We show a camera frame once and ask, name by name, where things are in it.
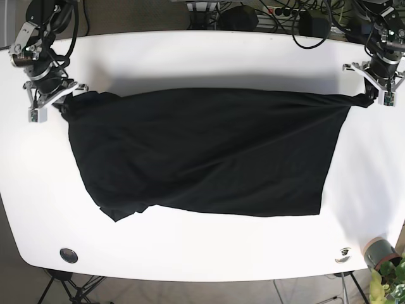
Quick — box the grey plant pot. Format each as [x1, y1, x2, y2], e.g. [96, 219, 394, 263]
[362, 237, 402, 271]

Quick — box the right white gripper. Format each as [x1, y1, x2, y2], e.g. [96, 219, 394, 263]
[23, 74, 89, 123]

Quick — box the black T-shirt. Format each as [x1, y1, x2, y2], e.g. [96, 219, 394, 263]
[66, 88, 371, 221]

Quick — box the silver table grommet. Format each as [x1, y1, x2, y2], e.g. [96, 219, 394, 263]
[335, 247, 353, 264]

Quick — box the green potted plant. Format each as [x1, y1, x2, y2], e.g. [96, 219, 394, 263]
[369, 255, 404, 304]

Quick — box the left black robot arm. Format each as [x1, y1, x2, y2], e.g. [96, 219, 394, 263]
[343, 1, 404, 106]

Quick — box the black table grommet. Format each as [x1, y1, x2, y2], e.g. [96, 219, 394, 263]
[59, 248, 78, 263]

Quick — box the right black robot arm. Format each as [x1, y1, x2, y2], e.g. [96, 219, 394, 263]
[9, 1, 89, 123]

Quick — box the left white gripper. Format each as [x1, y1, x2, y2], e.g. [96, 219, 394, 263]
[342, 55, 404, 107]

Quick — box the white power strip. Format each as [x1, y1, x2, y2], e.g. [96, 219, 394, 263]
[262, 6, 298, 19]

